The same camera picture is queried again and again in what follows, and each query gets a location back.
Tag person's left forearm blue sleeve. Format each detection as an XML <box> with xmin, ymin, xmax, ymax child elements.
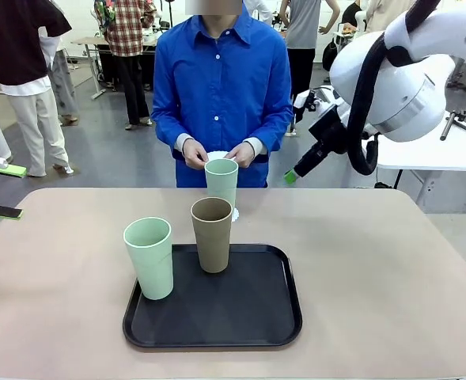
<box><xmin>243</xmin><ymin>116</ymin><xmax>295</xmax><ymax>158</ymax></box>

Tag person in grey trousers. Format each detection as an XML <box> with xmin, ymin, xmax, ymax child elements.
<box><xmin>38</xmin><ymin>35</ymin><xmax>79</xmax><ymax>126</ymax></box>

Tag person in grey shirt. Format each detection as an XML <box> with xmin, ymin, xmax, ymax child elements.
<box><xmin>279</xmin><ymin>0</ymin><xmax>340</xmax><ymax>134</ymax></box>

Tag person in plaid shirt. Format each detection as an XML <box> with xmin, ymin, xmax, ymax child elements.
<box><xmin>93</xmin><ymin>0</ymin><xmax>157</xmax><ymax>131</ymax></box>

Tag person's right hand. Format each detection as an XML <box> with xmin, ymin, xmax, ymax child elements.
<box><xmin>183</xmin><ymin>139</ymin><xmax>210</xmax><ymax>170</ymax></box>

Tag person's right forearm blue sleeve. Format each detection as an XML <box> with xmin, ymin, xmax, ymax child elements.
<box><xmin>151</xmin><ymin>116</ymin><xmax>196</xmax><ymax>162</ymax></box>

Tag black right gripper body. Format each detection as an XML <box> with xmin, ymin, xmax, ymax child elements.
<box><xmin>309</xmin><ymin>104</ymin><xmax>350</xmax><ymax>155</ymax></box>

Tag person in black shirt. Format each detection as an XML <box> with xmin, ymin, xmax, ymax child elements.
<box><xmin>0</xmin><ymin>0</ymin><xmax>75</xmax><ymax>178</ymax></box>

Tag black plastic serving tray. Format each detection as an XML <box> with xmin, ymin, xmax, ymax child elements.
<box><xmin>122</xmin><ymin>243</ymin><xmax>304</xmax><ymax>352</ymax></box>

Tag black corrugated cable hose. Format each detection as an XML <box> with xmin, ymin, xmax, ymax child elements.
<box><xmin>345</xmin><ymin>0</ymin><xmax>441</xmax><ymax>176</ymax></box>

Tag black metal rod clamp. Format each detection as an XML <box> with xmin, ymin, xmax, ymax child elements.
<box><xmin>439</xmin><ymin>109</ymin><xmax>466</xmax><ymax>143</ymax></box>

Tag pale green tall cup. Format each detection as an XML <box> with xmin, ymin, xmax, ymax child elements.
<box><xmin>122</xmin><ymin>216</ymin><xmax>175</xmax><ymax>300</ymax></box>
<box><xmin>203</xmin><ymin>158</ymin><xmax>240</xmax><ymax>221</ymax></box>

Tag person in beige shirt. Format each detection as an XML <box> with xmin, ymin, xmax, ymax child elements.
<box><xmin>362</xmin><ymin>0</ymin><xmax>410</xmax><ymax>35</ymax></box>

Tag person's left hand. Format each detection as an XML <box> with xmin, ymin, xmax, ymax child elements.
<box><xmin>230</xmin><ymin>142</ymin><xmax>256</xmax><ymax>168</ymax></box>

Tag black bag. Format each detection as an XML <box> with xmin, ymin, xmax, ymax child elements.
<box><xmin>321</xmin><ymin>38</ymin><xmax>339</xmax><ymax>73</ymax></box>

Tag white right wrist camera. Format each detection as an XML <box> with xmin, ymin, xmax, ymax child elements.
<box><xmin>294</xmin><ymin>89</ymin><xmax>324</xmax><ymax>122</ymax></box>

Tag brown tall cup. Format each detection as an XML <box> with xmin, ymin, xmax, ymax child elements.
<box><xmin>190</xmin><ymin>196</ymin><xmax>233</xmax><ymax>274</ymax></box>

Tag person in blue shirt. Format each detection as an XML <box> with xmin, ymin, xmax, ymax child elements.
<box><xmin>150</xmin><ymin>3</ymin><xmax>295</xmax><ymax>189</ymax></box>

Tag seated person in black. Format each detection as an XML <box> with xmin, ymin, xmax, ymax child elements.
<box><xmin>341</xmin><ymin>2</ymin><xmax>363</xmax><ymax>29</ymax></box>

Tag wooden top desk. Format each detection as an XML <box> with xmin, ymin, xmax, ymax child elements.
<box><xmin>70</xmin><ymin>36</ymin><xmax>111</xmax><ymax>100</ymax></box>

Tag white rounded table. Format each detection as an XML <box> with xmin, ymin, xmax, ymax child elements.
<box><xmin>319</xmin><ymin>84</ymin><xmax>466</xmax><ymax>211</ymax></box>

